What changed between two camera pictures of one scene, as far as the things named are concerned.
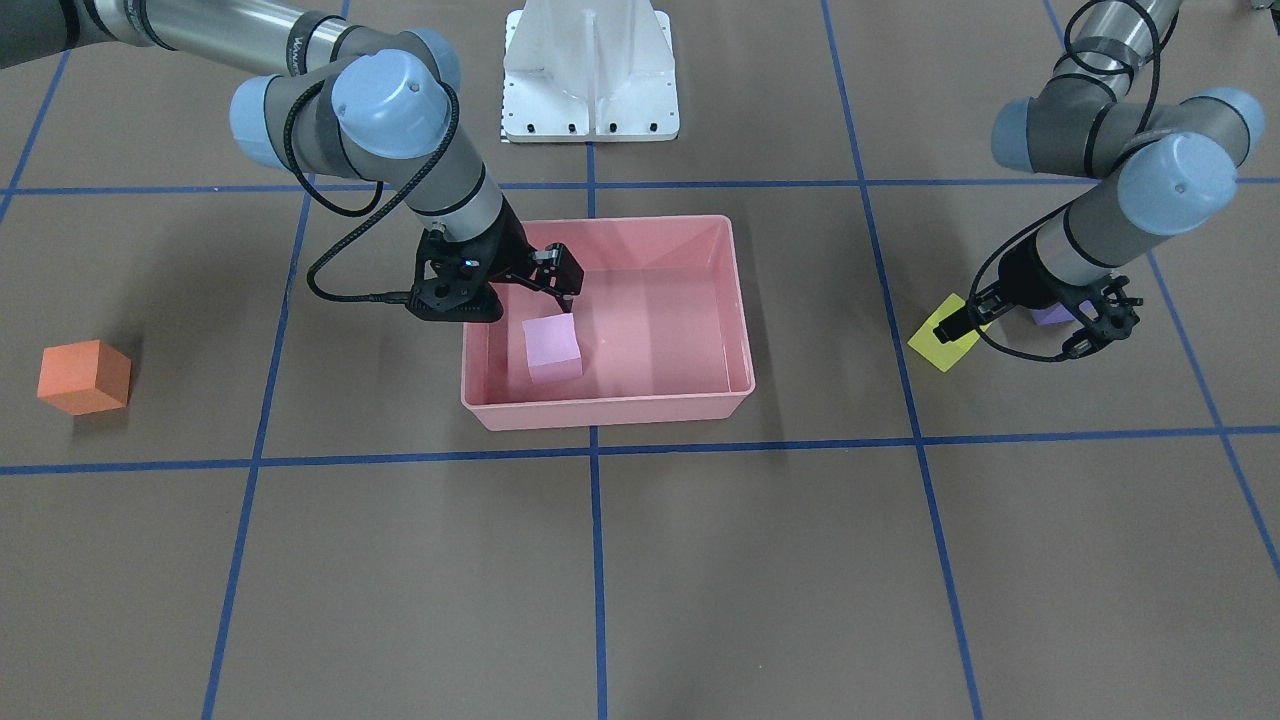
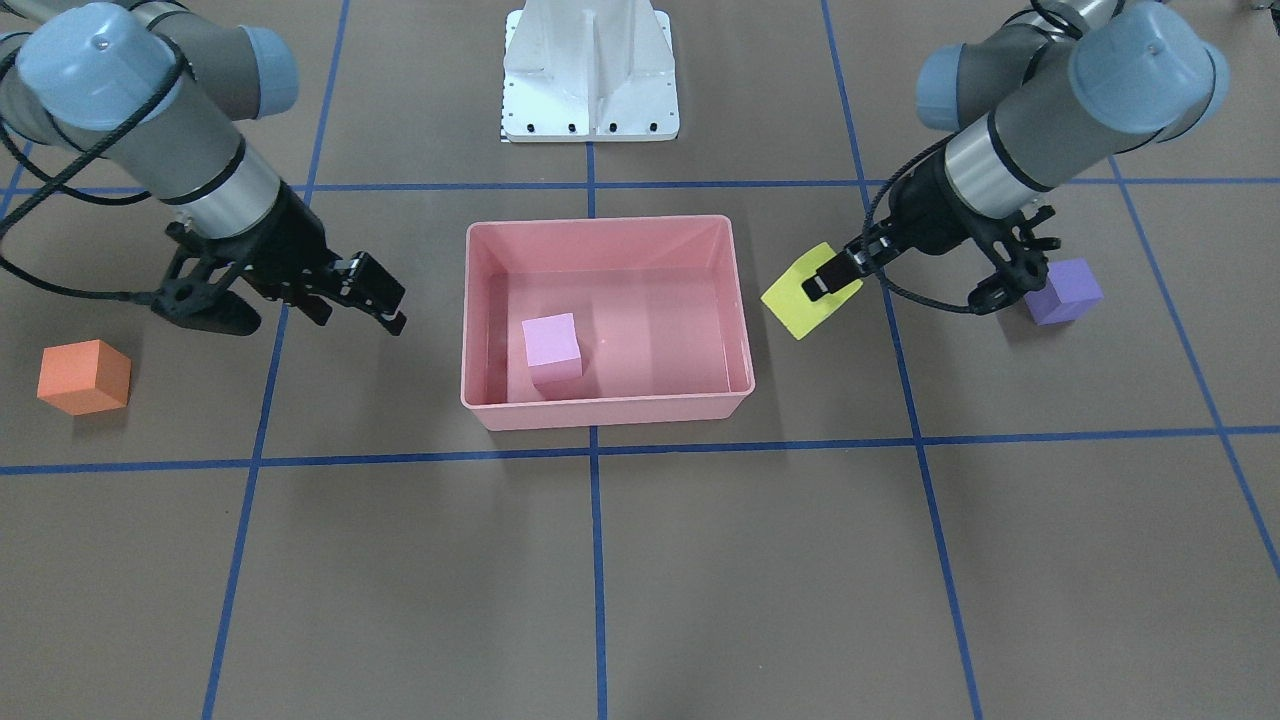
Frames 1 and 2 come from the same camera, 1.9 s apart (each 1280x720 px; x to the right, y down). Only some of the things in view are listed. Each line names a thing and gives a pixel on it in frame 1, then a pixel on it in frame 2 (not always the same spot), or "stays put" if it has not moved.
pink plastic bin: [664, 335] stays put
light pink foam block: [552, 348] stays put
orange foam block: [84, 378] stays put
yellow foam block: [945, 355] -> [788, 301]
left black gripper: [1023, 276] -> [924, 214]
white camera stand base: [582, 71] stays put
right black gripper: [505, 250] -> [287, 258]
